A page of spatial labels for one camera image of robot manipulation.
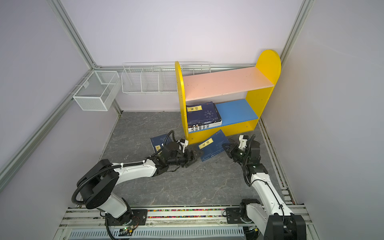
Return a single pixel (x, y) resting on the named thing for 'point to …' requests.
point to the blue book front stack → (192, 121)
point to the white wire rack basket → (145, 77)
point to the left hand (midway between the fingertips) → (201, 159)
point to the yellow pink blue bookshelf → (231, 101)
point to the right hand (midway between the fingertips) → (222, 145)
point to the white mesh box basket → (97, 92)
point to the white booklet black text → (200, 127)
